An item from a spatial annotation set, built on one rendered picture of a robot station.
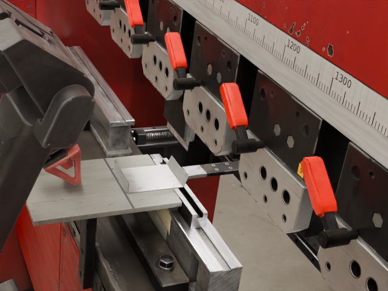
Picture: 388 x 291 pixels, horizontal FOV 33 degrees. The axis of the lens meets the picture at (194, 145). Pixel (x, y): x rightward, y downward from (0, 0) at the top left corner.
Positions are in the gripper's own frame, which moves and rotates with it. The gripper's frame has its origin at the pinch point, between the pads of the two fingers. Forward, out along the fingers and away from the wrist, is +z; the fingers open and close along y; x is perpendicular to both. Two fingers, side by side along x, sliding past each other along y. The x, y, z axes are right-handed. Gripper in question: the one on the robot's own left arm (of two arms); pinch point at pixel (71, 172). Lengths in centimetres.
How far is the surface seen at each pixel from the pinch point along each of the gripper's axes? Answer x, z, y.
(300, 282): -50, 145, 66
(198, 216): -15.4, 12.7, -13.1
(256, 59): -29.0, -20.8, -29.3
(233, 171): -26.8, 17.6, -1.8
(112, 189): -4.7, 5.9, -2.6
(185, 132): -20.7, 1.1, -5.3
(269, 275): -41, 140, 73
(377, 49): -33, -29, -51
